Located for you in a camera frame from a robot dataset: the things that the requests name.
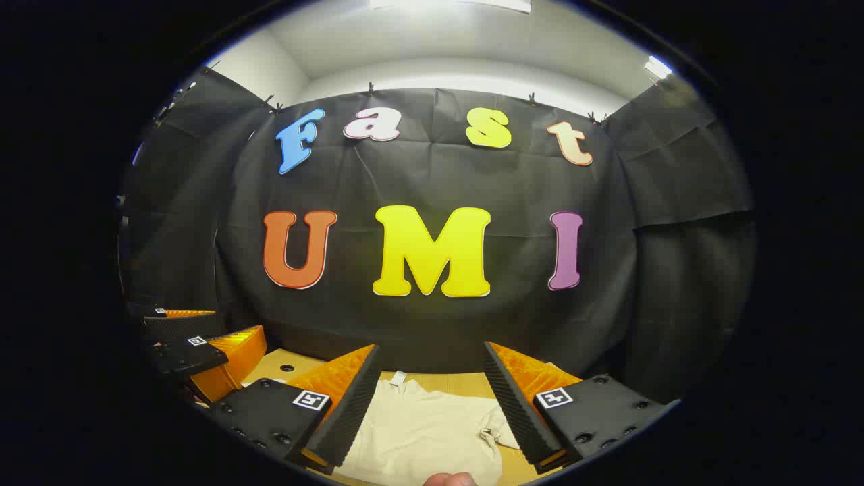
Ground cream sweatshirt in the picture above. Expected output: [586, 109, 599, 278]
[334, 370, 524, 486]

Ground black backdrop cloth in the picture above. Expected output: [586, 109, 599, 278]
[118, 66, 755, 406]

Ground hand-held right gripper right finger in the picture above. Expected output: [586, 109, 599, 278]
[483, 341, 680, 475]

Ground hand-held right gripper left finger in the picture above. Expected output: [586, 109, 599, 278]
[202, 344, 383, 475]

